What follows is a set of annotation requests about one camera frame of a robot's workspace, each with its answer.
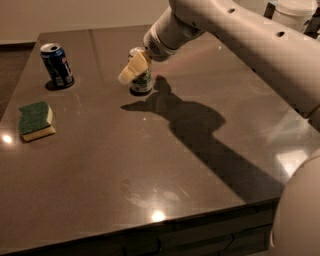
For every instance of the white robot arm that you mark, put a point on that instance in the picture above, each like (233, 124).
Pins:
(288, 62)

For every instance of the green yellow sponge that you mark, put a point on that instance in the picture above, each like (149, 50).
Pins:
(35, 121)

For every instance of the white green 7up can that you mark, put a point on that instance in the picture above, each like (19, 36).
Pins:
(142, 85)

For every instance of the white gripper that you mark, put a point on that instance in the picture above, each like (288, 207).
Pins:
(156, 47)

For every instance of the dark post behind table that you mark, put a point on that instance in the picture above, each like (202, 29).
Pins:
(269, 10)

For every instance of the blue pepsi can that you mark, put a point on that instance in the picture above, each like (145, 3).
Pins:
(56, 63)

